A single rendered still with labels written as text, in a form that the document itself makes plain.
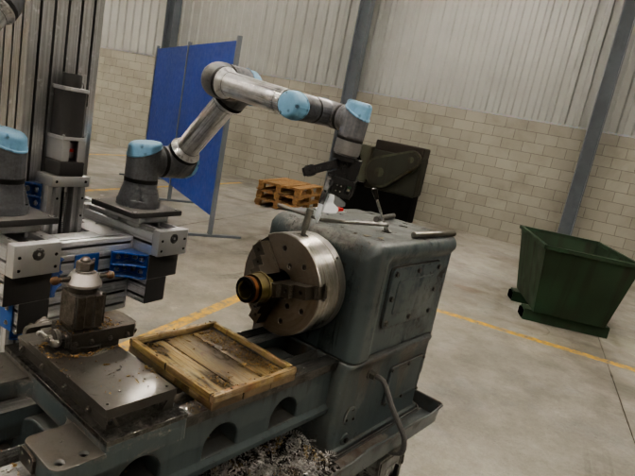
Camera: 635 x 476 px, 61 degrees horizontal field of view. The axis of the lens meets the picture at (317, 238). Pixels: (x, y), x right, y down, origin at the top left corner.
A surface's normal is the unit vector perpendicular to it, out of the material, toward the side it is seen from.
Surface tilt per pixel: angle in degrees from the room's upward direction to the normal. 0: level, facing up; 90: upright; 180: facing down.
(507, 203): 90
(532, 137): 90
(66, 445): 0
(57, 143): 90
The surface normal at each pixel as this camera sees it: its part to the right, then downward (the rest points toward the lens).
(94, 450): 0.19, -0.96
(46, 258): 0.84, 0.26
